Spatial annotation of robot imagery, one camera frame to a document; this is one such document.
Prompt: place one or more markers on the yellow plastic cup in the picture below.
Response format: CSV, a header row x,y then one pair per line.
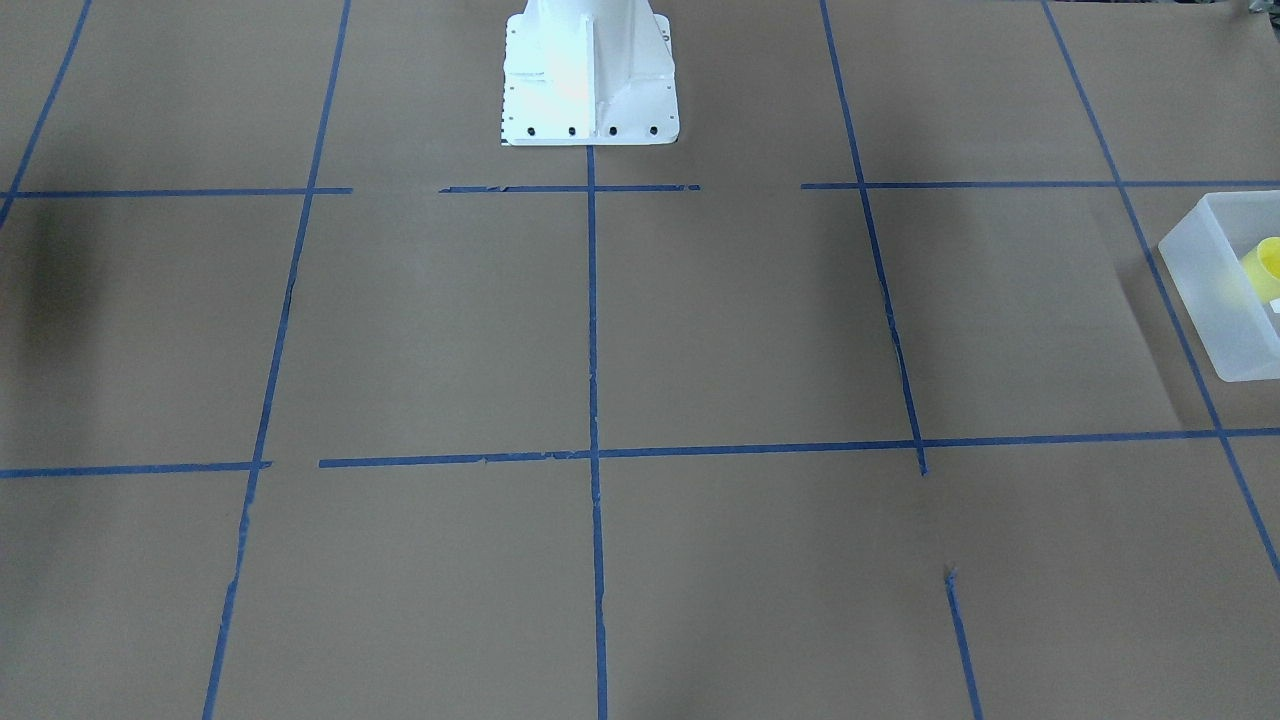
x,y
1261,268

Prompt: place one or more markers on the translucent white plastic bin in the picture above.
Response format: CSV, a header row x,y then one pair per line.
x,y
1205,255

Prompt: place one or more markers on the white pedestal mount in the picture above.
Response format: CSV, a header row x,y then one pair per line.
x,y
589,73

